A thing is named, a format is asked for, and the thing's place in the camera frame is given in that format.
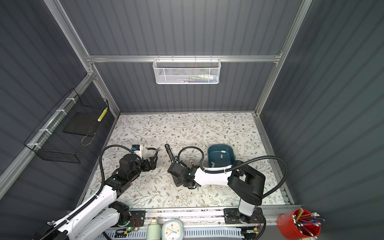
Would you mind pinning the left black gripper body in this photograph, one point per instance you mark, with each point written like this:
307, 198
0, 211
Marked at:
145, 166

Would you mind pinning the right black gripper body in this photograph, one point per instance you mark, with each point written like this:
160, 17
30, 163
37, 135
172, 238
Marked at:
178, 182

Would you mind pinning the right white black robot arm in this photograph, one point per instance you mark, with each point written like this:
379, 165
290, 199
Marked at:
245, 181

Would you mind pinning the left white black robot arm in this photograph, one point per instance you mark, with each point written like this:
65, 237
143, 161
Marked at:
102, 210

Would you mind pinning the black pliers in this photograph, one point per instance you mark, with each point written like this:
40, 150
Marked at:
155, 150

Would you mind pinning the teal plastic tray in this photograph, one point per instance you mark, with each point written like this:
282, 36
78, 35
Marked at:
220, 155

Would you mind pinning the mint analog clock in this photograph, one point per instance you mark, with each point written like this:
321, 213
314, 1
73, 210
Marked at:
173, 230

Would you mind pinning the pale green glue bottle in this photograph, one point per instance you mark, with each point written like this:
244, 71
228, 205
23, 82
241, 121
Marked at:
154, 230

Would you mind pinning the yellow marker in basket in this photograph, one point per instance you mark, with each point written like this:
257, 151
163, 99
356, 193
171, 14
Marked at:
102, 115

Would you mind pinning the black notebook in basket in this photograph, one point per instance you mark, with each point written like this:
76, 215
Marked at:
82, 124

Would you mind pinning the red pencil cup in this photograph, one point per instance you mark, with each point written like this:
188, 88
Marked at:
300, 224

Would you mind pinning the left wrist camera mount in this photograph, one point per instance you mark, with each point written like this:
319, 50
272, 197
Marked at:
137, 149

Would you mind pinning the black wire basket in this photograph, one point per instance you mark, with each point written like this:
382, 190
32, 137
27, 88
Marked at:
67, 134

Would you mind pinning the white wire mesh basket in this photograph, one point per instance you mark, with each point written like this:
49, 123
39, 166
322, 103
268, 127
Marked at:
187, 71

